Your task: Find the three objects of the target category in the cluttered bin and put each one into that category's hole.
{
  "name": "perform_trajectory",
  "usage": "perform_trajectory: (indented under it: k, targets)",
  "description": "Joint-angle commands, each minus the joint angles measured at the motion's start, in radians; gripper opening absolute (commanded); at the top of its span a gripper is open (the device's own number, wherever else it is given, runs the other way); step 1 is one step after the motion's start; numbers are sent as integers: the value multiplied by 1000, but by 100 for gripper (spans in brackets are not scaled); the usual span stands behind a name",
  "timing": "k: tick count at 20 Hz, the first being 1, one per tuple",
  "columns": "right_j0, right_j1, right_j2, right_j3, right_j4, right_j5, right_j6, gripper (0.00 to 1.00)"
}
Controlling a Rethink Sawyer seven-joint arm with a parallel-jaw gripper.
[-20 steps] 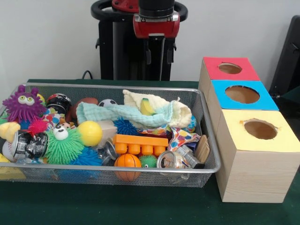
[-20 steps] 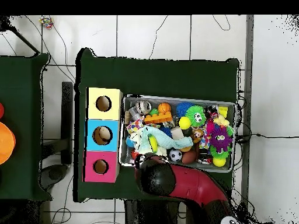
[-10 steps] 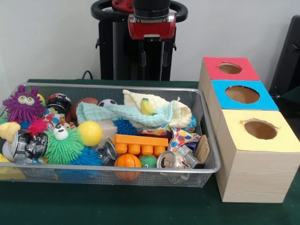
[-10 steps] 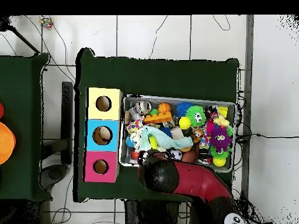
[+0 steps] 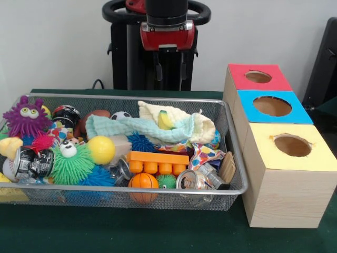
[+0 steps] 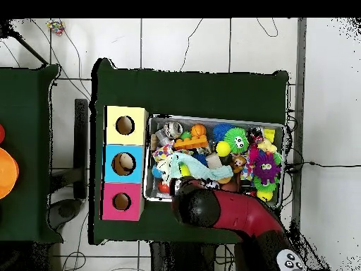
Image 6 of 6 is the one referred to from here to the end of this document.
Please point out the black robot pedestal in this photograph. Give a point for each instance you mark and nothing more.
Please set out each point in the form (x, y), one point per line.
(180, 259)

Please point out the colourful patterned cloth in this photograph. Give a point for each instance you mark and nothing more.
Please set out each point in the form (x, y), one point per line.
(162, 152)

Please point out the orange building block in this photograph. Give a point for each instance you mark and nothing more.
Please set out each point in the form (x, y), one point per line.
(190, 143)

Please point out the green covered side table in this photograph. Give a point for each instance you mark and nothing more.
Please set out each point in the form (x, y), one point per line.
(28, 113)

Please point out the small colourful toy on floor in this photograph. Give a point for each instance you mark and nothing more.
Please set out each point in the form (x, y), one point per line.
(55, 25)

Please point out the wooden box with three holes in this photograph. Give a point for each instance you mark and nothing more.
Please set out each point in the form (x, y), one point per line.
(123, 148)

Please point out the yellow ball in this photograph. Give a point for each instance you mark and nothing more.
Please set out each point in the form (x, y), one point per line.
(223, 148)

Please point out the purple spiky monster toy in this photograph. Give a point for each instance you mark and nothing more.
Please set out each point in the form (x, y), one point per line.
(266, 166)

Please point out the green spiky ball with eyes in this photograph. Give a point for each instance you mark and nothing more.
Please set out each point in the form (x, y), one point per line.
(236, 139)

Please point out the shallow clear bin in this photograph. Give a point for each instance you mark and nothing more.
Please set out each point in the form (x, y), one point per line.
(148, 169)

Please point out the blue spiky ball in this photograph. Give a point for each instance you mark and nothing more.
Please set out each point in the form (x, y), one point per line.
(220, 131)

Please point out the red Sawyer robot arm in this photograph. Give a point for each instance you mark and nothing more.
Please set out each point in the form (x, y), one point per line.
(242, 214)

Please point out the light teal cloth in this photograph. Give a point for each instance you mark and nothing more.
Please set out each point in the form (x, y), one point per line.
(194, 164)

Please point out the small orange basketball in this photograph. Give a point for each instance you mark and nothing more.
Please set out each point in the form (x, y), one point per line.
(198, 130)

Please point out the crushed silver can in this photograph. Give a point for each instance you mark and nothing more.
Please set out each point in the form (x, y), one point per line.
(172, 129)

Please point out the dark green table cloth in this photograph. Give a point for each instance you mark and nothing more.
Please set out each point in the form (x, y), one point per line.
(192, 90)

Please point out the cream yellow cloth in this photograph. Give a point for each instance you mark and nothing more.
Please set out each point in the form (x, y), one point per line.
(163, 167)

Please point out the orange bowl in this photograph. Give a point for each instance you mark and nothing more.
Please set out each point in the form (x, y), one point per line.
(7, 172)

